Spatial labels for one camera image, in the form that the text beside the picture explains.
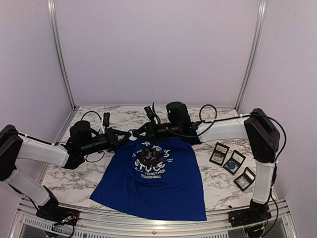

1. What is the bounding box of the black display box middle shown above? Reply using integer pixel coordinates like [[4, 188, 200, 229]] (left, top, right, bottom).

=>
[[223, 150, 246, 175]]

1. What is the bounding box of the black display box right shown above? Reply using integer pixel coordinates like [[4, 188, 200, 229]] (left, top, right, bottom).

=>
[[233, 167, 256, 191]]

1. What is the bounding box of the aluminium corner post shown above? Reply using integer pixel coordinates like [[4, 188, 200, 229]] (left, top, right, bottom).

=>
[[235, 0, 267, 112], [47, 0, 76, 111]]

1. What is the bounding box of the blue round brooch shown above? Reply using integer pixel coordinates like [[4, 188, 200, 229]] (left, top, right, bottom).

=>
[[227, 162, 236, 170]]

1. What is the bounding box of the green round brooch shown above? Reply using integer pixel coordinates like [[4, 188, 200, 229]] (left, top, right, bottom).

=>
[[213, 153, 223, 161]]

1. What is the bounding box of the right aluminium corner post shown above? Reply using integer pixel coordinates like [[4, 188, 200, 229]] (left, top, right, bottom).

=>
[[235, 0, 267, 112]]

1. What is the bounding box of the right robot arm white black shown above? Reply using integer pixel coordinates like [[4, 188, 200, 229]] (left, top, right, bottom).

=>
[[132, 102, 285, 222]]

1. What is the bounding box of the left aluminium corner post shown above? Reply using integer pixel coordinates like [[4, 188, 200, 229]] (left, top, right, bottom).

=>
[[47, 0, 76, 111]]

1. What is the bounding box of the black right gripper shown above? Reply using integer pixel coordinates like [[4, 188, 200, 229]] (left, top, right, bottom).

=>
[[132, 120, 181, 143]]

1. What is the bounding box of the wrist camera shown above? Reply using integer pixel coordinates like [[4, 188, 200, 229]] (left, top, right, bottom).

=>
[[100, 112, 110, 134], [144, 106, 158, 124]]

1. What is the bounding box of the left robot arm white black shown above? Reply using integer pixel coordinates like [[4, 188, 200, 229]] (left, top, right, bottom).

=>
[[0, 120, 131, 221]]

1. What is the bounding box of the black display box left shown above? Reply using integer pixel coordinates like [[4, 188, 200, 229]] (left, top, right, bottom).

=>
[[209, 142, 230, 167]]

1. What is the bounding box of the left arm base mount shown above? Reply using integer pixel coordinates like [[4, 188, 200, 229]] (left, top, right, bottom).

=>
[[36, 200, 79, 226]]

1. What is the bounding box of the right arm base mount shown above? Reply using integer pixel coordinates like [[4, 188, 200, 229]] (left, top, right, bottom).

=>
[[228, 206, 272, 227]]

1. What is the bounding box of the blue panda print t-shirt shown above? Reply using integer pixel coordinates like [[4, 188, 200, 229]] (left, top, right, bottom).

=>
[[90, 137, 207, 221]]

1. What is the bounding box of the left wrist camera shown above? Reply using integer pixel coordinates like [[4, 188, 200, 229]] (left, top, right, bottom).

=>
[[100, 112, 110, 134]]

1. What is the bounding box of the black display box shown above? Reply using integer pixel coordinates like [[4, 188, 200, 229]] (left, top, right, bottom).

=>
[[209, 142, 230, 167], [223, 150, 246, 175], [233, 167, 256, 191]]

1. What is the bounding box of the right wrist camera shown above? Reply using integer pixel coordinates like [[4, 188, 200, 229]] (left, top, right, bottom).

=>
[[144, 106, 158, 124]]

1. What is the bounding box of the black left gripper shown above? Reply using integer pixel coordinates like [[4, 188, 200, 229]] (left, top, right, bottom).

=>
[[80, 127, 131, 156]]

